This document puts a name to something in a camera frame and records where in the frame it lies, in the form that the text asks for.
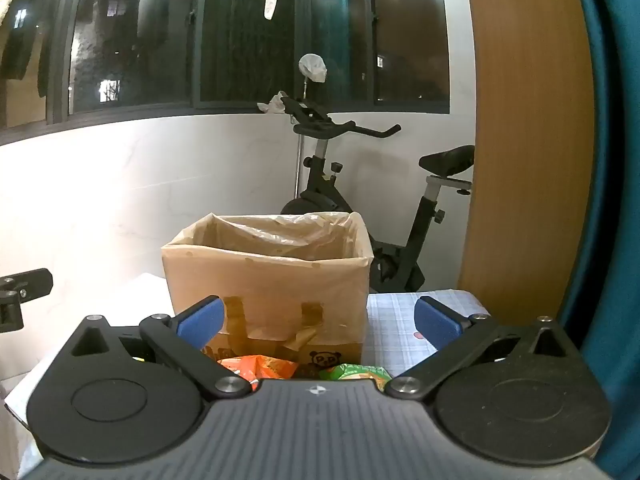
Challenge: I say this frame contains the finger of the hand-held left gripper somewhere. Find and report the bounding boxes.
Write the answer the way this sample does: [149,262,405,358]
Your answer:
[0,269,53,333]

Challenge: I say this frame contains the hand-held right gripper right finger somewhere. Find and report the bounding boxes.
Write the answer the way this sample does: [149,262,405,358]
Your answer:
[386,296,576,401]

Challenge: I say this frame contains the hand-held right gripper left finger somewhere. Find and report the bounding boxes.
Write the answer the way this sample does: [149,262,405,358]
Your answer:
[70,296,251,402]

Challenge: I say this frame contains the orange snack bag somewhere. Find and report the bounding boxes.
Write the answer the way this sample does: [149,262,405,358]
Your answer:
[217,354,301,386]

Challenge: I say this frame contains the brown cardboard box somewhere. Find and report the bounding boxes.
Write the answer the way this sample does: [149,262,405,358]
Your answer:
[161,211,375,367]

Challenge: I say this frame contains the checked tablecloth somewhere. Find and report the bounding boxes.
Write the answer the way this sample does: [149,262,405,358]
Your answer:
[5,272,493,478]

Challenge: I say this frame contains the green snack bag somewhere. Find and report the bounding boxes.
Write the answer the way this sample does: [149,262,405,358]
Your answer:
[320,362,393,392]

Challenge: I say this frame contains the black exercise bike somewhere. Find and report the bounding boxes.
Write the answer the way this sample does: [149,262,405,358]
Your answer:
[279,92,476,293]

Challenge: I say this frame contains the wooden panel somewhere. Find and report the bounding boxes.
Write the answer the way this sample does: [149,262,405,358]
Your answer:
[457,0,595,322]

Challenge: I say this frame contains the crumpled white cloth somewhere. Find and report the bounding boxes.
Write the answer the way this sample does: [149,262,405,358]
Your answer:
[257,92,287,115]

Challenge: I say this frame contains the teal curtain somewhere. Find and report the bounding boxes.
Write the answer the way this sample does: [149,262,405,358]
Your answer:
[555,0,640,480]

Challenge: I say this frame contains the dark framed window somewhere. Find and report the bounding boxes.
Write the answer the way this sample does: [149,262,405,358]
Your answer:
[0,0,451,131]

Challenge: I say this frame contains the white plastic bag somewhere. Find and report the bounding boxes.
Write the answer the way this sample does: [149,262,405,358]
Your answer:
[299,53,327,83]

